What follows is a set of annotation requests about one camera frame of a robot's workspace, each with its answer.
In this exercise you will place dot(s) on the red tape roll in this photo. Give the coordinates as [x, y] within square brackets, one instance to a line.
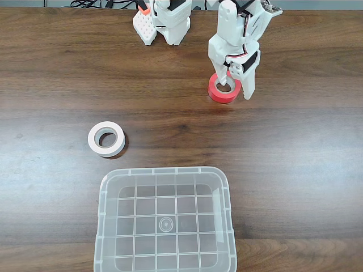
[224, 97]

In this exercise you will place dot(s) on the clear plastic storage box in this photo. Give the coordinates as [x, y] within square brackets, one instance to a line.
[167, 198]

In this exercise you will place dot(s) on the orange plastic clip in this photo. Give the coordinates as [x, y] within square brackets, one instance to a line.
[143, 10]

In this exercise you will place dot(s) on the white tape roll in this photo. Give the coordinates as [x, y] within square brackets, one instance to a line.
[92, 141]

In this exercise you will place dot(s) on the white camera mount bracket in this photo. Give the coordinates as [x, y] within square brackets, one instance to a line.
[259, 25]

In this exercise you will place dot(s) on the small gripper camera module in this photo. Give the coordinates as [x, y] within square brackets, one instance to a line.
[272, 8]

